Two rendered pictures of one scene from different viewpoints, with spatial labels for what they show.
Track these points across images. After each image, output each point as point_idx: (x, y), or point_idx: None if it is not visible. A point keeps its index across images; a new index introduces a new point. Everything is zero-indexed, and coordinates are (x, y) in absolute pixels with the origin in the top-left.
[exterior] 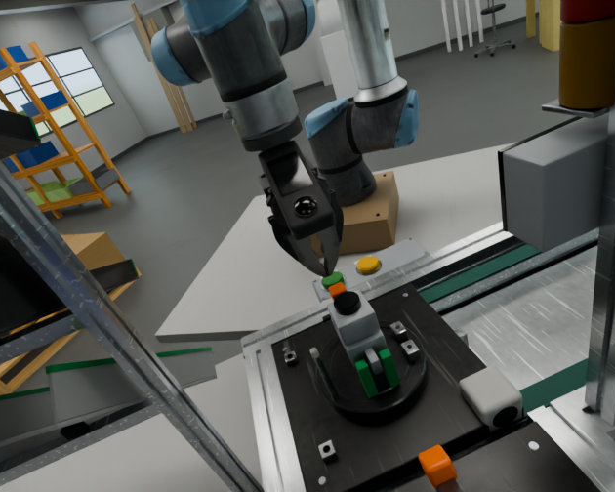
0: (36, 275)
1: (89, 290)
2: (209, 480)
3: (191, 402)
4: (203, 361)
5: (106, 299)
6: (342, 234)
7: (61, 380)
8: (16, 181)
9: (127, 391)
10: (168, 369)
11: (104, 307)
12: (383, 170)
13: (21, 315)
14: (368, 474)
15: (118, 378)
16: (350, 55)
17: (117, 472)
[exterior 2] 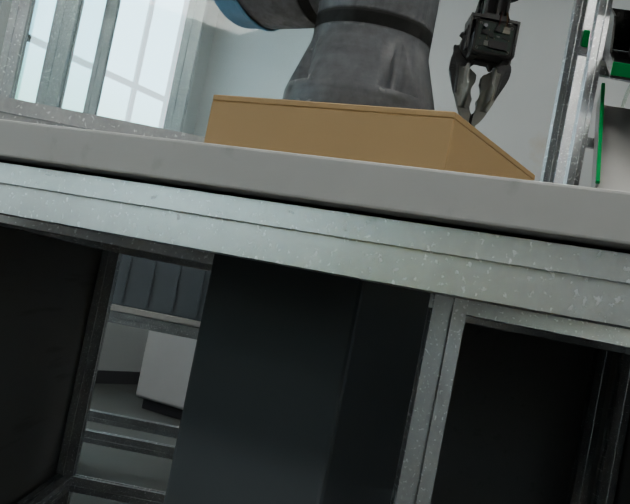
0: (609, 44)
1: (587, 56)
2: None
3: (571, 153)
4: (594, 177)
5: (587, 65)
6: (451, 86)
7: (600, 91)
8: (600, 0)
9: (596, 124)
10: (596, 144)
11: (585, 67)
12: (99, 131)
13: (605, 56)
14: None
15: (598, 114)
16: None
17: None
